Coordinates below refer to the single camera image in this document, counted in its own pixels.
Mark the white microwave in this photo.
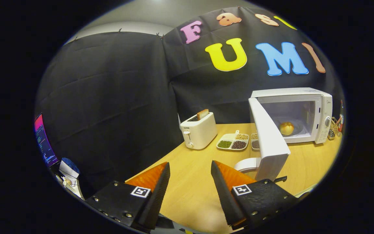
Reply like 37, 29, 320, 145
234, 87, 333, 182

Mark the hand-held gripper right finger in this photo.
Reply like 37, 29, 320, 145
211, 160, 301, 229

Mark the computer monitor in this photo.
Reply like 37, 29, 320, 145
34, 113, 59, 168

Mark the cream toaster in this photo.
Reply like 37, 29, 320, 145
180, 112, 218, 150

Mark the white divided bean dish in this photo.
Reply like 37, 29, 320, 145
216, 130, 250, 151

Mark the golden bread bun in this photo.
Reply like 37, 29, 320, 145
279, 122, 294, 136

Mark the white and blue paper cup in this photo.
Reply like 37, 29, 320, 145
59, 158, 80, 179

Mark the metal wire basket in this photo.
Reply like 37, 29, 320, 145
327, 117, 338, 140

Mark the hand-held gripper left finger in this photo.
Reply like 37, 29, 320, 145
85, 162, 170, 233

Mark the clear plastic water bottle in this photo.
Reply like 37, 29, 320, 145
336, 100, 344, 137

